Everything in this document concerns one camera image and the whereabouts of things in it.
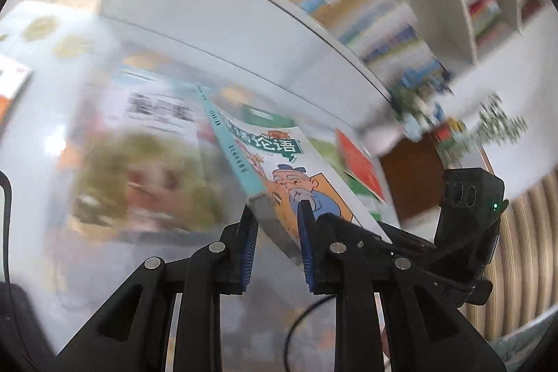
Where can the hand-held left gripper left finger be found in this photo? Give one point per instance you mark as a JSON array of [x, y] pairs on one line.
[[246, 245]]

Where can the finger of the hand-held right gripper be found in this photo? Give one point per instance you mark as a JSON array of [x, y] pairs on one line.
[[414, 243]]

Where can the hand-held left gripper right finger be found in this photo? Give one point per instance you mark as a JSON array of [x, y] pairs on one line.
[[305, 245]]

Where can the teal spine cartoon sage book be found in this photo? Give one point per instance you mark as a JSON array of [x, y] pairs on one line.
[[279, 163]]

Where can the pale green book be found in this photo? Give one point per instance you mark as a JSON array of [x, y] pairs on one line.
[[325, 152]]

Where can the green cover book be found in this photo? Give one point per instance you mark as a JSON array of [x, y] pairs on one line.
[[266, 117]]

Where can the rabbit illustration book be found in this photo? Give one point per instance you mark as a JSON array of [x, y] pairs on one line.
[[144, 163]]

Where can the brown wooden cabinet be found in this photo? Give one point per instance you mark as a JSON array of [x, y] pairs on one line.
[[414, 180]]

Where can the beige striped sofa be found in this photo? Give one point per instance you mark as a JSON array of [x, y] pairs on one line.
[[514, 267]]

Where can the red and yellow jar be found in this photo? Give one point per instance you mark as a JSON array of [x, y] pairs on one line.
[[449, 134]]

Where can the teal cloth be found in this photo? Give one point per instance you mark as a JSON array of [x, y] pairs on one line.
[[523, 343]]

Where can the orange and white cartoon book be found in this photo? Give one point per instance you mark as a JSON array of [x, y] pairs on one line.
[[11, 84]]

